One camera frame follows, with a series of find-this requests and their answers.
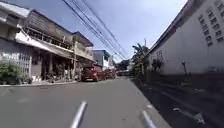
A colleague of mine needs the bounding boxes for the two-storey building with balcony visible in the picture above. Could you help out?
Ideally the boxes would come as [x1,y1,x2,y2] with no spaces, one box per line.
[21,9,97,82]

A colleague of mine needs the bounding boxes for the long white wall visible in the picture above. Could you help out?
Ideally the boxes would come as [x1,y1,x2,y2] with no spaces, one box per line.
[146,0,224,77]

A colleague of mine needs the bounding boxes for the red vehicle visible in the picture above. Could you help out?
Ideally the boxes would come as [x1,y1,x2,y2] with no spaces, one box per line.
[104,68,117,80]

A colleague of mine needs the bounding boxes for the robot's own part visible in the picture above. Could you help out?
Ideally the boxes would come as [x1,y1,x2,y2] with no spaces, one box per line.
[69,100,88,128]
[142,110,158,128]

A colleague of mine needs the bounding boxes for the overhead wires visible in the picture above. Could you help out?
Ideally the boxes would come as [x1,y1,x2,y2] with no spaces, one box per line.
[61,0,129,61]

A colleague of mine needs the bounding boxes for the grey asphalt road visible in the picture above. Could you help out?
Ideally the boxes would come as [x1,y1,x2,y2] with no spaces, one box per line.
[0,77,174,128]

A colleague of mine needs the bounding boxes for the green trees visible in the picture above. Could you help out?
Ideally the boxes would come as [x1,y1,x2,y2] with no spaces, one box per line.
[131,42,151,80]

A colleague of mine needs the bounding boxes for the red car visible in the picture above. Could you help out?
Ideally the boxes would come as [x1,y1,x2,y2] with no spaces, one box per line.
[80,65,106,83]

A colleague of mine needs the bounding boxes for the green bush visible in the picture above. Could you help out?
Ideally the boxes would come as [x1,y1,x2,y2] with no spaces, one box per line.
[0,60,33,86]

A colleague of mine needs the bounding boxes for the blue grey building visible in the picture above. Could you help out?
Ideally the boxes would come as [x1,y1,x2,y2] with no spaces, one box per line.
[92,49,112,71]

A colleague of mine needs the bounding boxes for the white building with awning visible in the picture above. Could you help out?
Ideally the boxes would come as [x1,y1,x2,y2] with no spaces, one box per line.
[0,0,34,85]

